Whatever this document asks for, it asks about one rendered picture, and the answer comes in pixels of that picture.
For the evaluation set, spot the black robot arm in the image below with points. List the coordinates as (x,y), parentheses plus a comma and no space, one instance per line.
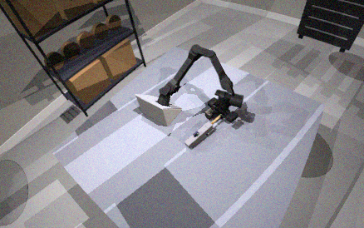
(195,53)

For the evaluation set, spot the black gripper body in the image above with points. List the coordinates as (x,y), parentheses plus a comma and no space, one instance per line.
(230,117)

